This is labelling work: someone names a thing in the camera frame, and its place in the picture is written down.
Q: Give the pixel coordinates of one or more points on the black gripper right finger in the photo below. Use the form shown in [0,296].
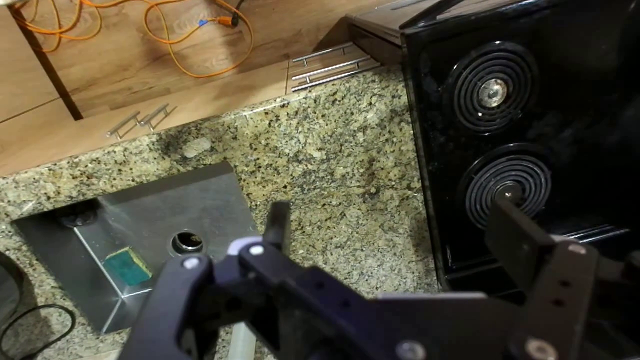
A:
[560,301]

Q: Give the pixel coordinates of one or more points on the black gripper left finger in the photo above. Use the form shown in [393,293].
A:
[266,293]

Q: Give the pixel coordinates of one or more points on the stainless steel kitchen sink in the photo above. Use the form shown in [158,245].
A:
[186,207]

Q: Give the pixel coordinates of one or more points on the black coil stove burner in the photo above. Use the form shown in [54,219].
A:
[492,90]
[526,176]

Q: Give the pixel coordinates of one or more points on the green dish sponge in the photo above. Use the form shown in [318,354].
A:
[129,266]

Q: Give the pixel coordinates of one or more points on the black electric stove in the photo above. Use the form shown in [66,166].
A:
[600,101]

